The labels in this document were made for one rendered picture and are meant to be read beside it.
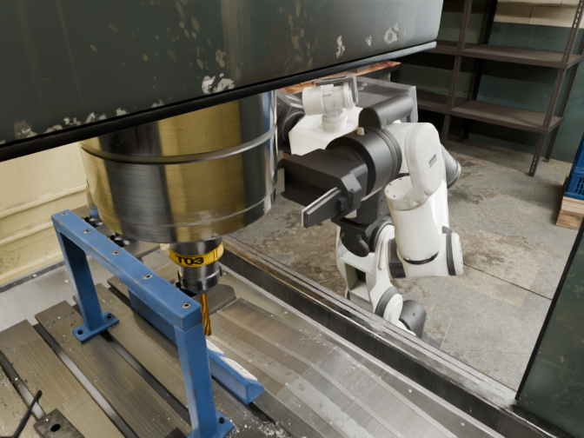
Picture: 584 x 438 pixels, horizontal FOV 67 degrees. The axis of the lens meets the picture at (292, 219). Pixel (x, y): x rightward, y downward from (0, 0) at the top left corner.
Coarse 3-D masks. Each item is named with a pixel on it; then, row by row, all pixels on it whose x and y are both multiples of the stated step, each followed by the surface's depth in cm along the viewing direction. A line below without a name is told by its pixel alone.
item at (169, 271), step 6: (168, 264) 80; (174, 264) 80; (156, 270) 78; (162, 270) 78; (168, 270) 78; (174, 270) 78; (162, 276) 77; (168, 276) 77; (174, 276) 77; (174, 282) 76
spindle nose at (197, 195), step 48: (96, 144) 30; (144, 144) 29; (192, 144) 30; (240, 144) 32; (96, 192) 33; (144, 192) 31; (192, 192) 31; (240, 192) 33; (144, 240) 34; (192, 240) 33
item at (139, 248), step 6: (126, 246) 85; (132, 246) 85; (138, 246) 85; (144, 246) 85; (150, 246) 85; (156, 246) 85; (132, 252) 83; (138, 252) 83; (144, 252) 83; (150, 252) 84; (138, 258) 82
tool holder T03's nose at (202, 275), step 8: (216, 264) 44; (184, 272) 43; (192, 272) 42; (200, 272) 42; (208, 272) 43; (216, 272) 44; (184, 280) 43; (192, 280) 42; (200, 280) 42; (208, 280) 43; (216, 280) 44; (192, 288) 43; (200, 288) 43; (208, 288) 43
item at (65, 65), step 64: (0, 0) 15; (64, 0) 16; (128, 0) 18; (192, 0) 20; (256, 0) 23; (320, 0) 26; (384, 0) 31; (0, 64) 15; (64, 64) 17; (128, 64) 19; (192, 64) 21; (256, 64) 24; (320, 64) 29; (0, 128) 16; (64, 128) 18; (128, 128) 20
